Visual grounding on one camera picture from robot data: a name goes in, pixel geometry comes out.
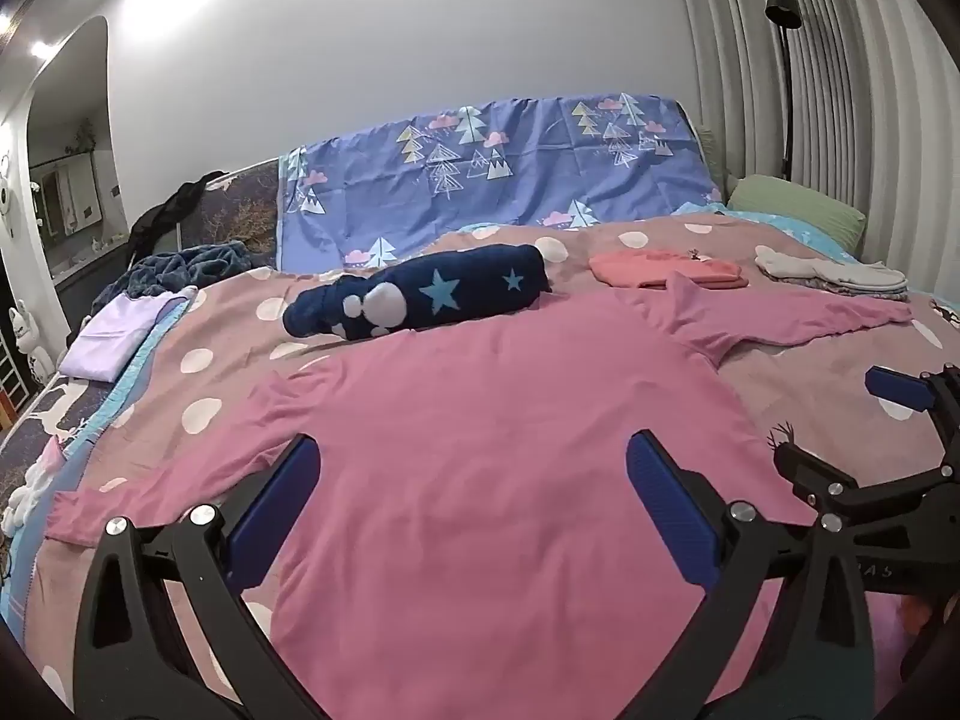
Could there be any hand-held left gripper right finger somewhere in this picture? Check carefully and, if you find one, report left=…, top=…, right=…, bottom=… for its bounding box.
left=626, top=431, right=878, bottom=720

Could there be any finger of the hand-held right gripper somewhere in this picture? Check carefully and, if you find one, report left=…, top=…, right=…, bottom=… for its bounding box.
left=772, top=444, right=938, bottom=533
left=864, top=364, right=960, bottom=481

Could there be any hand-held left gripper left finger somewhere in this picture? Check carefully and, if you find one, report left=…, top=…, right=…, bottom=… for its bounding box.
left=71, top=433, right=323, bottom=720

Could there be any pink long-sleeve shirt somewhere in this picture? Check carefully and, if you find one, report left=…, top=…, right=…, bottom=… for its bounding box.
left=45, top=270, right=914, bottom=720

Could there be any grey patterned folded garment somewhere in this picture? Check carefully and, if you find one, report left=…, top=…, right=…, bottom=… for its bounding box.
left=780, top=277, right=912, bottom=305

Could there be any white folded garment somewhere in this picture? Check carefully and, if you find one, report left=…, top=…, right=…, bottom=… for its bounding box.
left=754, top=244, right=911, bottom=293

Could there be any teal printed sheet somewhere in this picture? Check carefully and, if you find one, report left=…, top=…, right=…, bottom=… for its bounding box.
left=675, top=202, right=863, bottom=265

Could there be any green pillow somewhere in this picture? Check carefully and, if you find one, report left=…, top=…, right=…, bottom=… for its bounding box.
left=726, top=174, right=867, bottom=250

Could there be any grey unicorn-print sheet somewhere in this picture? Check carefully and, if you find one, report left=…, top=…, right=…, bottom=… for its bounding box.
left=0, top=371, right=140, bottom=541

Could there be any lavender folded garment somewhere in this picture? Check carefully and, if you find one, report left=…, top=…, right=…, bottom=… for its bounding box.
left=58, top=289, right=197, bottom=382

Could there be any coral folded garment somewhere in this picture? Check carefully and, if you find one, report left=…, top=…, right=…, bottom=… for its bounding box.
left=589, top=249, right=751, bottom=292

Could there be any dark blue fleece blanket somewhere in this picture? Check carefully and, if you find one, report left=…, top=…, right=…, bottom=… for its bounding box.
left=90, top=240, right=256, bottom=316

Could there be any navy star-print garment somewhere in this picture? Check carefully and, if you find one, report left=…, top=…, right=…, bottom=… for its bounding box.
left=283, top=242, right=554, bottom=338

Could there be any white cat figurine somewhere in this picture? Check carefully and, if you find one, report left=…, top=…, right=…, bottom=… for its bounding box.
left=6, top=298, right=55, bottom=385

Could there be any dark floral cloth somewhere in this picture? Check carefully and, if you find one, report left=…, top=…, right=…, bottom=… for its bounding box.
left=184, top=157, right=282, bottom=271

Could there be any grey pleated curtain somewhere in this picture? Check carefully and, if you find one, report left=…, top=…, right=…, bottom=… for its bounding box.
left=671, top=0, right=938, bottom=256

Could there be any blue tree-print sheet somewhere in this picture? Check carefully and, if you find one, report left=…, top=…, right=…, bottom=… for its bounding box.
left=277, top=95, right=728, bottom=271

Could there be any black floor lamp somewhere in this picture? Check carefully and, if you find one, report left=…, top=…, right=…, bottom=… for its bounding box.
left=765, top=0, right=803, bottom=181

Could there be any black clothing on rail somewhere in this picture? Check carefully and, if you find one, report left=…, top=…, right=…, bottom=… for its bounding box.
left=127, top=171, right=226, bottom=271

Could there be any wall mirror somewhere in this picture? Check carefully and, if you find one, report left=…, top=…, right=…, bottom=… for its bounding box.
left=37, top=163, right=106, bottom=241

